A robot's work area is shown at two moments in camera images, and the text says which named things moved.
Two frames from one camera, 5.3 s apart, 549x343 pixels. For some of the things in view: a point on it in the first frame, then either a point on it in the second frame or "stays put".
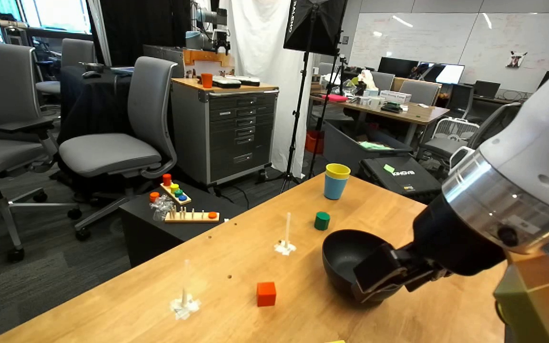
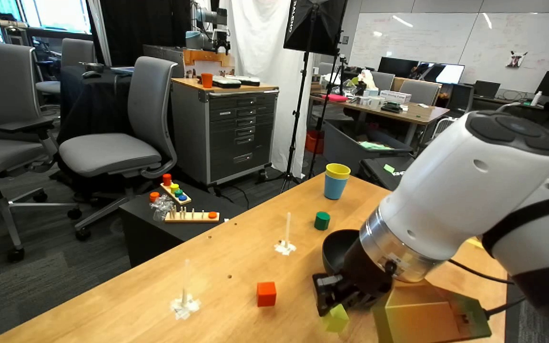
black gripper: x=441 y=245 to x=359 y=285
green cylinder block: x=321 y=220 stays put
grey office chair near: x=99 y=159 stays put
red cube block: x=265 y=294 stays put
